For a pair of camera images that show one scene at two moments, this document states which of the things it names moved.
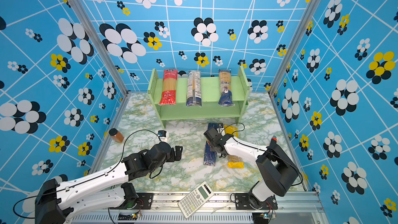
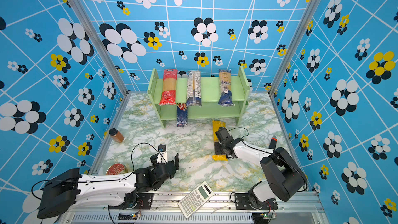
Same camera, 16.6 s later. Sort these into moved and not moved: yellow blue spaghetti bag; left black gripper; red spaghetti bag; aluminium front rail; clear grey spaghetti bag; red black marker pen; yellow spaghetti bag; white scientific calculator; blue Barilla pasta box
Moved: left black gripper; yellow spaghetti bag; blue Barilla pasta box
Not moved: aluminium front rail; white scientific calculator; red black marker pen; yellow blue spaghetti bag; clear grey spaghetti bag; red spaghetti bag
